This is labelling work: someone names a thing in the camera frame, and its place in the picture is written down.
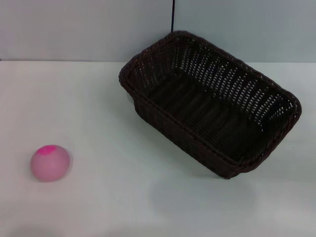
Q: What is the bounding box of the dark brown woven basket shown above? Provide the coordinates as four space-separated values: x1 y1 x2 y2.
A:
118 30 302 180

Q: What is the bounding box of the pink peach ball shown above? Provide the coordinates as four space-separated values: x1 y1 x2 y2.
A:
30 145 72 183

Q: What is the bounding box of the black vertical wall seam strip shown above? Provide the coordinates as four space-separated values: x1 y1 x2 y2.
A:
169 0 175 33

